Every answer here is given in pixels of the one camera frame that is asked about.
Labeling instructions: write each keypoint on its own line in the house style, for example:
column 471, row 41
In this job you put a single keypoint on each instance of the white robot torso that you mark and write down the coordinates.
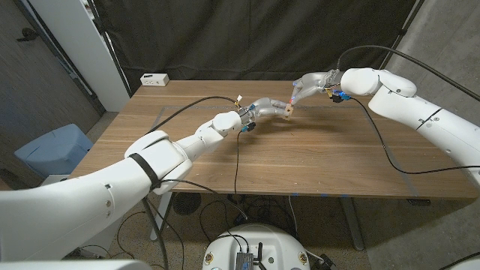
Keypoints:
column 277, row 243

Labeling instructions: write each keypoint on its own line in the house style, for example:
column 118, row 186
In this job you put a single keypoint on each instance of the white cabinet panel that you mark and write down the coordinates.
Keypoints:
column 86, row 48

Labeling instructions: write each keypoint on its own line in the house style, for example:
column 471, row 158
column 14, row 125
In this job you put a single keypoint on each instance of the grey table leg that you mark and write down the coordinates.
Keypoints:
column 352, row 225

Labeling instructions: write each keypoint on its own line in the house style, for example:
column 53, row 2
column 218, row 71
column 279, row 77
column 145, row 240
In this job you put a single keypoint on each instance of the round black floor fan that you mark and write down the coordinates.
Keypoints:
column 187, row 204

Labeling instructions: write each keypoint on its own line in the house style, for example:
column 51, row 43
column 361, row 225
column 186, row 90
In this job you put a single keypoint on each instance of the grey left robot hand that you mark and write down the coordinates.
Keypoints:
column 264, row 107

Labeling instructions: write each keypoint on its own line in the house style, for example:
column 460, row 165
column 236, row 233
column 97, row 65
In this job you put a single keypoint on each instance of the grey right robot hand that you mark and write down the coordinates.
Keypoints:
column 315, row 82

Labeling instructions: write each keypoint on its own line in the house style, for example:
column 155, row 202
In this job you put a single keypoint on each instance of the white power strip box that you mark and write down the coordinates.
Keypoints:
column 154, row 79

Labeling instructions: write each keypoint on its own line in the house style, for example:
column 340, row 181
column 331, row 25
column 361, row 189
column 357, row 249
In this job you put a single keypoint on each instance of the blue plastic bin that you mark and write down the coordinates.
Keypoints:
column 52, row 150

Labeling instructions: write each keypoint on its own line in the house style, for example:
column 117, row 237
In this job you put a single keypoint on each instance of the small wooden block with holes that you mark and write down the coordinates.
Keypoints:
column 288, row 111

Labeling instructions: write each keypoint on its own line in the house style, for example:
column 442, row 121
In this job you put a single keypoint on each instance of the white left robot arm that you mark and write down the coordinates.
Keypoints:
column 75, row 210

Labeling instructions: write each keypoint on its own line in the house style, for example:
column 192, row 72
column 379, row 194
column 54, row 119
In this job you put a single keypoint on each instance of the white table leg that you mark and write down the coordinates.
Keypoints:
column 157, row 228

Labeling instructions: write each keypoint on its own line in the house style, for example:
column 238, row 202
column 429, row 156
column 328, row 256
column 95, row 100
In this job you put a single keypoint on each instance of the grey device on torso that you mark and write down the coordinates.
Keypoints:
column 244, row 261

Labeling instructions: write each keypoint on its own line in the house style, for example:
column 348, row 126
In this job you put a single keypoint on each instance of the black backdrop curtain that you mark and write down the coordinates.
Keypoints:
column 243, row 37

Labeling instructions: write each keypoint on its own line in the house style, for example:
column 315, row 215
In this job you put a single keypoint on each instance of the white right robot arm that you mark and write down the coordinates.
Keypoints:
column 405, row 101

